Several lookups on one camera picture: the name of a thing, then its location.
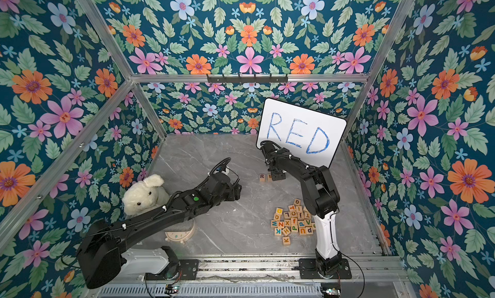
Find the black hook rail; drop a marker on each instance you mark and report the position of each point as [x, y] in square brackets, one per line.
[241, 79]

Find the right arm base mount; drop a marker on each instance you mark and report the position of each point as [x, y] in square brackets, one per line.
[318, 268]

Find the white whiteboard with RED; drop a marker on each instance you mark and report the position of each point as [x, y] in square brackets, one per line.
[310, 135]

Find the round wooden toy clock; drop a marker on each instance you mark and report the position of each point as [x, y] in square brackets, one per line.
[181, 233]

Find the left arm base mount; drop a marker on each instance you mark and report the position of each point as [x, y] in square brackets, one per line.
[176, 269]

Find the white plush bunny toy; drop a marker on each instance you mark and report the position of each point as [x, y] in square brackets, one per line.
[145, 195]

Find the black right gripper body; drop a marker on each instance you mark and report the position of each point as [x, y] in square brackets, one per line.
[276, 172]

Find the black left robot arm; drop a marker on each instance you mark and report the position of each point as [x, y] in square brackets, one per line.
[100, 254]

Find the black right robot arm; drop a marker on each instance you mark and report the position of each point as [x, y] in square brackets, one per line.
[320, 197]

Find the wooden K letter block orange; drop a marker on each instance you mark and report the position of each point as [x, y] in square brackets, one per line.
[286, 241]

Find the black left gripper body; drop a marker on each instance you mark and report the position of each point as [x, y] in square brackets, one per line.
[229, 194]

